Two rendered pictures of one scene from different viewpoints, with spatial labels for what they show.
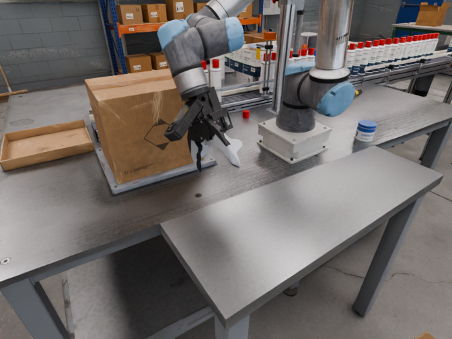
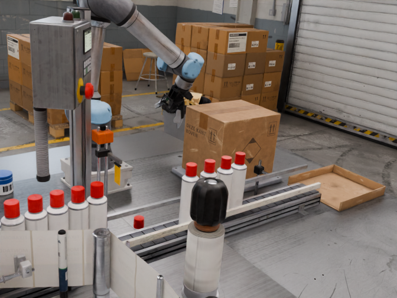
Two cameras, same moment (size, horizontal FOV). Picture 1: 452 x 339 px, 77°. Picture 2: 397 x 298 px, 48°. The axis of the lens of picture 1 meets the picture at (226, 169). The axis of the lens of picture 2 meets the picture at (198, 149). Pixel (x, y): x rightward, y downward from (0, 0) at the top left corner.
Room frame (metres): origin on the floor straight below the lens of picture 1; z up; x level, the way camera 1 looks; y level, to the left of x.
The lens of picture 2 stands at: (2.58, -0.11, 1.58)
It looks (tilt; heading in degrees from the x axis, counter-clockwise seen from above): 20 degrees down; 172
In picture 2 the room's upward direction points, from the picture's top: 5 degrees clockwise
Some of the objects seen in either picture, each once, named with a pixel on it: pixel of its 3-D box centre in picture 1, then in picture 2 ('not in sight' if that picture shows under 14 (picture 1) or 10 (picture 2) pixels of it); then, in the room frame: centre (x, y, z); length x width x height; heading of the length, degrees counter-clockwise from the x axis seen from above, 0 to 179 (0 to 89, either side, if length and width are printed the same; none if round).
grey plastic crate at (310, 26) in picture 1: (306, 35); not in sight; (3.63, -0.94, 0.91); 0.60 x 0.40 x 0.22; 127
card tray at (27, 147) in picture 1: (48, 141); (336, 185); (1.01, 0.71, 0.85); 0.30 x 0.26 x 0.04; 120
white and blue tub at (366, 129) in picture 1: (365, 130); (2, 182); (1.09, -0.58, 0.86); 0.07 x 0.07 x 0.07
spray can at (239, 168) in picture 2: not in sight; (237, 182); (1.29, 0.22, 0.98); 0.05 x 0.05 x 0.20
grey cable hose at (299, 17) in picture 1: (297, 33); (41, 141); (1.51, -0.35, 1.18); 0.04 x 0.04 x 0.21
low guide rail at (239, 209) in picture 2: (203, 97); (208, 219); (1.40, 0.11, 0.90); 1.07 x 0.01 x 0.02; 120
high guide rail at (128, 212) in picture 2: (210, 91); (195, 194); (1.34, 0.08, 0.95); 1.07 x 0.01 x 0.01; 120
